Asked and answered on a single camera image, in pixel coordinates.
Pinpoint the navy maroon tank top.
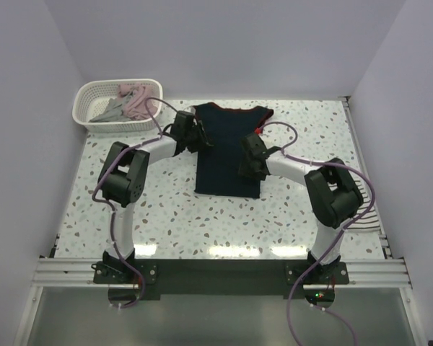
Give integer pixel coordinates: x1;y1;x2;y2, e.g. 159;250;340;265
193;102;274;199

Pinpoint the black white striped tank top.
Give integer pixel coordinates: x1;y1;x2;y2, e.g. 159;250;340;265
348;180;380;234

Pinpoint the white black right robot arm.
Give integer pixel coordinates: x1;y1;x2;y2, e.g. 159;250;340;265
239;133;364;283

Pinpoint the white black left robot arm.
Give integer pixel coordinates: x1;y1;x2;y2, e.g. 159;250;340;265
92;111;211;285

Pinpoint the pink tank top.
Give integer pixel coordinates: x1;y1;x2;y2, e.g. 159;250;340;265
118;84;157;120

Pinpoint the grey tank top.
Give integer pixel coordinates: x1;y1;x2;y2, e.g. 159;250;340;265
90;99;130;123

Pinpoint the white plastic laundry basket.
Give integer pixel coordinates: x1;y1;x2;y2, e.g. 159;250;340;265
72;79;163;133

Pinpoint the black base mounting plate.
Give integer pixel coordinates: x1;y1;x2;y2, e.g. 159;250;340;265
92;257;350;301

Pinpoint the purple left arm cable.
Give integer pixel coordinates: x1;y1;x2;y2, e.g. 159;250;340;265
92;97;183;307

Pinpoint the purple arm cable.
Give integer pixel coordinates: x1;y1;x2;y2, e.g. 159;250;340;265
92;97;183;307
258;122;378;346

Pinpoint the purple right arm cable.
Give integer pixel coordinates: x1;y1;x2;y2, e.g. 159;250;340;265
258;122;378;346

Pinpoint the aluminium right side rail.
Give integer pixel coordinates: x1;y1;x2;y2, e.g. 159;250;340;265
341;95;405;260

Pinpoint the aluminium rail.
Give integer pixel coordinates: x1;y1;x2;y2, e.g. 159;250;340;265
32;258;412;288
341;95;405;260

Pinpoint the aluminium front rail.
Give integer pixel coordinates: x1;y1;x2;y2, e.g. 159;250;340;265
32;258;412;288

